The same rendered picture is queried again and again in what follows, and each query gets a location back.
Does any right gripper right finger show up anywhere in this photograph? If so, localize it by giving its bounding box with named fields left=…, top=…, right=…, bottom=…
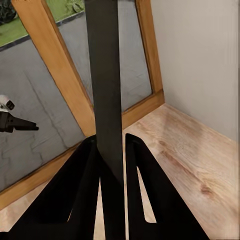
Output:
left=125, top=133, right=210, bottom=240

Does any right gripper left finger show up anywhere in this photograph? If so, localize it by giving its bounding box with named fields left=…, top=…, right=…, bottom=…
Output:
left=3, top=134, right=100, bottom=240

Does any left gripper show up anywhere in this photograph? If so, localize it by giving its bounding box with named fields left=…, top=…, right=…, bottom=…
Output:
left=0, top=112, right=39, bottom=133

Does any poster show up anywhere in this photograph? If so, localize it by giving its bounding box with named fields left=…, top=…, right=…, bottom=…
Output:
left=84, top=0, right=126, bottom=240

